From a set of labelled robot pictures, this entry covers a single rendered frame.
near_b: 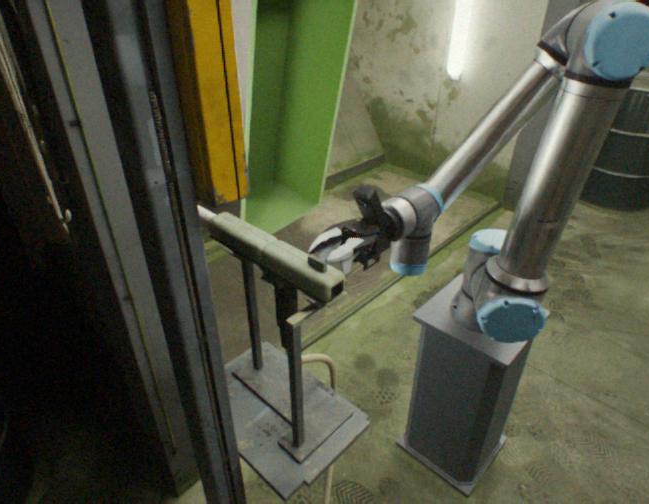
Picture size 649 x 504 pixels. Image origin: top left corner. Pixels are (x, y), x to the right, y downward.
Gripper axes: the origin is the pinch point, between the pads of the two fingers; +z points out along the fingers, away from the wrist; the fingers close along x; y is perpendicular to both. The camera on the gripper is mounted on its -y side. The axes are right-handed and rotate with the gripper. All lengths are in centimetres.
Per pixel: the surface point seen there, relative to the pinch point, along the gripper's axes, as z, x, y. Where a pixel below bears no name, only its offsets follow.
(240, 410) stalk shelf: 19.5, 3.9, 30.3
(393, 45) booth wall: -265, 175, 5
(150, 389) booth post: 22, 46, 56
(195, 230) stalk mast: 26.6, -3.5, -16.6
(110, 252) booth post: 21, 46, 11
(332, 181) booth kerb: -196, 175, 98
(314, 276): 11.8, -9.6, -5.0
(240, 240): 12.2, 8.0, -4.3
